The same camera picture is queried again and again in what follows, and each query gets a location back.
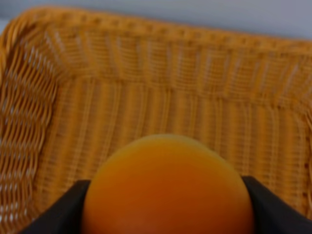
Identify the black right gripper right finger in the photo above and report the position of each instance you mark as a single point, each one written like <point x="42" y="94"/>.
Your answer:
<point x="271" y="214"/>

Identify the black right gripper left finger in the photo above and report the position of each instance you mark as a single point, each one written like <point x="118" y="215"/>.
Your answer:
<point x="64" y="216"/>

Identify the red yellow peach fruit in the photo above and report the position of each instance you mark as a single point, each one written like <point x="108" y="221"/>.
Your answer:
<point x="166" y="184"/>

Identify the light orange wicker basket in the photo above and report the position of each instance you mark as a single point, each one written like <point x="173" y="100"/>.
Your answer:
<point x="75" y="85"/>

